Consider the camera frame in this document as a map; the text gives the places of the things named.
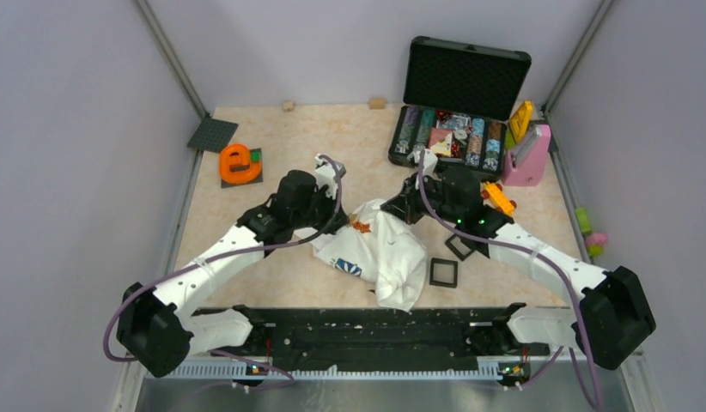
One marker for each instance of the yellow toy block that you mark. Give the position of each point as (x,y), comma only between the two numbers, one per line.
(519,121)

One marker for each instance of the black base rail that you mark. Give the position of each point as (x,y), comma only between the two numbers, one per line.
(380,340)

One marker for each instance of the orange leaf brooch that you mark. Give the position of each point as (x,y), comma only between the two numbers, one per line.
(361,227)

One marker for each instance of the wooden block right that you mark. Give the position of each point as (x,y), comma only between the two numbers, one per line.
(377,103)

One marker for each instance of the orange yellow toy car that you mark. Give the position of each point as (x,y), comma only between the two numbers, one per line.
(493,193)

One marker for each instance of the black square frame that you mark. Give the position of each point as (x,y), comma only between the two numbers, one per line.
(458,248)
(443,273)

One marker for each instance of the dark grey large baseplate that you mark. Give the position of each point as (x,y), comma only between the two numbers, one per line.
(212,135)

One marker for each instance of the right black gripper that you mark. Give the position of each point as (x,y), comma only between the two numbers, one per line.
(406,203)

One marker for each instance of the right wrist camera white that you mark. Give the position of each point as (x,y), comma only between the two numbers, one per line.
(424,160)

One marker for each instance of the orange letter e toy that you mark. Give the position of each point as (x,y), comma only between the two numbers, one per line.
(237,164)

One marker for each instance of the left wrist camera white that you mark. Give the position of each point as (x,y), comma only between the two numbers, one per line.
(328,174)

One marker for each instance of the pink box device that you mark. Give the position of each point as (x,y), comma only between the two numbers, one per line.
(524,164)

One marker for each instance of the white garment with blue print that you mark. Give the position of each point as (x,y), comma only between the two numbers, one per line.
(391,257)

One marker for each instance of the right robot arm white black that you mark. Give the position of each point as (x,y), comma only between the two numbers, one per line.
(609,317)

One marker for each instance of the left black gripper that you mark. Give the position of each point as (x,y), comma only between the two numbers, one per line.
(334,220)

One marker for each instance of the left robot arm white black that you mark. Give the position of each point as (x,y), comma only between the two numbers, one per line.
(158,323)

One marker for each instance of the black square frame far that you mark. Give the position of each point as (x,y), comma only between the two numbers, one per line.
(458,248)

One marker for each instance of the green pink toy outside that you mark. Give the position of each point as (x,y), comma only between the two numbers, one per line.
(594,242)

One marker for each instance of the dark grey small baseplate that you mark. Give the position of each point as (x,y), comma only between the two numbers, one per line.
(256,170)

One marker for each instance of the black square frame near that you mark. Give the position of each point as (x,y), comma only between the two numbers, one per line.
(443,273)

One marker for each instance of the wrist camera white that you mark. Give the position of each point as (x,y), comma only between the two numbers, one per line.
(424,160)
(328,174)

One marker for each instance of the black poker chip case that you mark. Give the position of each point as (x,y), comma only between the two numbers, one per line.
(453,86)

